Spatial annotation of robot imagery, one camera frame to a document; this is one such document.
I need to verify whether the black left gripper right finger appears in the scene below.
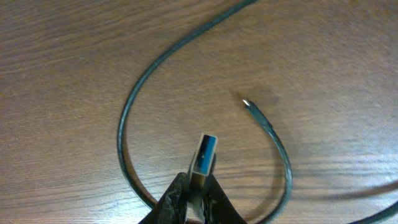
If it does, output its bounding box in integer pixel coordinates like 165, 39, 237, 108
203, 174, 246, 224

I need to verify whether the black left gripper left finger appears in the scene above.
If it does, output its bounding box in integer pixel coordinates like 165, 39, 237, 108
139, 172, 187, 224

